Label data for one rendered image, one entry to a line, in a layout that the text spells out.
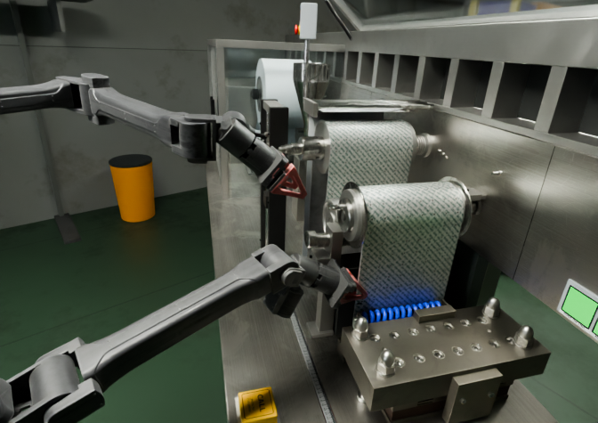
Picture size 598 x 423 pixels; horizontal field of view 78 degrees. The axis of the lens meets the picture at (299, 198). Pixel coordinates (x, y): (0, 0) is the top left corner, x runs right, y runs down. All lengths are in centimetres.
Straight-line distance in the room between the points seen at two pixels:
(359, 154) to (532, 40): 43
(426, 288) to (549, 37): 57
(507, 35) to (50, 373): 102
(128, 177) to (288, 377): 289
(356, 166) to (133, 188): 285
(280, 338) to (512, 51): 85
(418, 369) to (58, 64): 359
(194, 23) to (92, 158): 165
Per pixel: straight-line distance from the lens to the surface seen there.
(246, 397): 86
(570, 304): 85
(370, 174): 101
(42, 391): 65
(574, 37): 85
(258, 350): 98
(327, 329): 101
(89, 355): 65
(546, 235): 86
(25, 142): 392
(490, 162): 95
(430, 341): 87
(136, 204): 369
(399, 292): 91
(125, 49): 396
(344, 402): 89
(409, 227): 83
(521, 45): 93
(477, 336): 93
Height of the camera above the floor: 159
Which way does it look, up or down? 23 degrees down
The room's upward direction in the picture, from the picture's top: 3 degrees clockwise
